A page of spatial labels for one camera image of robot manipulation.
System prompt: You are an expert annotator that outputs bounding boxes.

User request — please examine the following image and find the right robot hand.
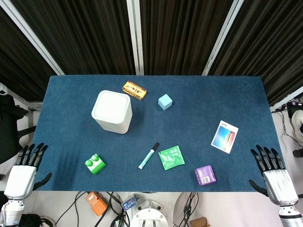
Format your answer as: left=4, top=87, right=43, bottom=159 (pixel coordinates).
left=249, top=144, right=299, bottom=206

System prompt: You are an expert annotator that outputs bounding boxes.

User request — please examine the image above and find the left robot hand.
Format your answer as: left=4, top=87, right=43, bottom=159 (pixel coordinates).
left=4, top=142, right=53, bottom=201

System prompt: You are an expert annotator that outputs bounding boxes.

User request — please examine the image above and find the green toy building block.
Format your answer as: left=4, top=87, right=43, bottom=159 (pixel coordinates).
left=84, top=153, right=107, bottom=175

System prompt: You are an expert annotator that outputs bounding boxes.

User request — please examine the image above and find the white plastic bin lid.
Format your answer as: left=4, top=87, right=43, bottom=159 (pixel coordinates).
left=94, top=90, right=130, bottom=122

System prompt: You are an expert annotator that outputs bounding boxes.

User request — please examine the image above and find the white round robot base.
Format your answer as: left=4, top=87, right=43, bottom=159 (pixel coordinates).
left=130, top=200, right=169, bottom=227

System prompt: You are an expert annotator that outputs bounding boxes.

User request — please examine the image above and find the white plastic trash bin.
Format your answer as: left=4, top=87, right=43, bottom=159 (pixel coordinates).
left=91, top=90, right=133, bottom=135

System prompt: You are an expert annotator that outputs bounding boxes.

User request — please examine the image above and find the black office chair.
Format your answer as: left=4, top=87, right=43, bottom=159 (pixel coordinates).
left=0, top=94, right=37, bottom=165

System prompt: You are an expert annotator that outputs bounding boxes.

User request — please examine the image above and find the white shoe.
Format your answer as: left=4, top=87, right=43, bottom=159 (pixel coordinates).
left=290, top=109, right=303, bottom=137

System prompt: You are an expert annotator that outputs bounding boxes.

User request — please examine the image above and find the white photo card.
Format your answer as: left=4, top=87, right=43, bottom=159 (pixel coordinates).
left=211, top=120, right=239, bottom=155

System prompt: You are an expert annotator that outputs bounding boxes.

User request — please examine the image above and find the purple small box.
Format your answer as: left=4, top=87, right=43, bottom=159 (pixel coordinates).
left=194, top=165, right=217, bottom=186

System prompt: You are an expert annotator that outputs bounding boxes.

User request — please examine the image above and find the orange device on floor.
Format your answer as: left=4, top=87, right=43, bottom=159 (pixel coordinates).
left=85, top=191, right=108, bottom=216

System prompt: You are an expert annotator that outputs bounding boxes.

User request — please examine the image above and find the black device with purple dot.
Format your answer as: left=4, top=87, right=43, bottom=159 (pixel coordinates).
left=286, top=101, right=303, bottom=118

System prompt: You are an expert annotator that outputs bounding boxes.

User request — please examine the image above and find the brown cardboard box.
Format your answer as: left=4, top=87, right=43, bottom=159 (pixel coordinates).
left=188, top=217, right=211, bottom=227

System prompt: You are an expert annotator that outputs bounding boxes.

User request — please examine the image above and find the small blue printed box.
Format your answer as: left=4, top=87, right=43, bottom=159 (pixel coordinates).
left=121, top=193, right=139, bottom=211

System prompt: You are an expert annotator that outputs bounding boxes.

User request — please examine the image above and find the green foil packet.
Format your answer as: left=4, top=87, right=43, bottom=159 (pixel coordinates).
left=158, top=145, right=186, bottom=171

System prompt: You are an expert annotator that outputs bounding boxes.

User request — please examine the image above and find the blue tablecloth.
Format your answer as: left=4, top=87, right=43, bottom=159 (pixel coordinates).
left=20, top=75, right=285, bottom=192

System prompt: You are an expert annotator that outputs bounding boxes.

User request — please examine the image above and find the black pleated curtain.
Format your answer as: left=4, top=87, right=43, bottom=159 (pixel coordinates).
left=0, top=7, right=57, bottom=102
left=10, top=0, right=137, bottom=76
left=209, top=0, right=303, bottom=107
left=139, top=0, right=234, bottom=76

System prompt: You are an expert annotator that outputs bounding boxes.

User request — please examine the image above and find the teal marker pen black cap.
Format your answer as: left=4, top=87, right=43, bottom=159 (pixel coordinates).
left=138, top=142, right=160, bottom=170

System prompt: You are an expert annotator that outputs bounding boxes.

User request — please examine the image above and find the light blue cube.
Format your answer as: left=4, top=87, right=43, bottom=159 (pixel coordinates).
left=158, top=94, right=173, bottom=111

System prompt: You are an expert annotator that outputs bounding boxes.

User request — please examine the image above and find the orange patterned small box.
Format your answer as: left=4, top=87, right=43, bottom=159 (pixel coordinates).
left=122, top=80, right=148, bottom=101

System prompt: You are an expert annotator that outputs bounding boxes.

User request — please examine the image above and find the black floor cable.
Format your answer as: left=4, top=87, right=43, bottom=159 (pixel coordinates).
left=73, top=191, right=89, bottom=227

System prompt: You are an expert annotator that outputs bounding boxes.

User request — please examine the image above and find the white metal frame post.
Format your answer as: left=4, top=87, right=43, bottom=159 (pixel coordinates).
left=202, top=0, right=241, bottom=76
left=0, top=0, right=65, bottom=76
left=269, top=86, right=303, bottom=112
left=126, top=0, right=144, bottom=76

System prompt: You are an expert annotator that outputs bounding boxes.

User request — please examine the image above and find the black cable bundle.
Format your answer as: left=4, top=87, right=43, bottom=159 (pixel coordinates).
left=174, top=192, right=199, bottom=227

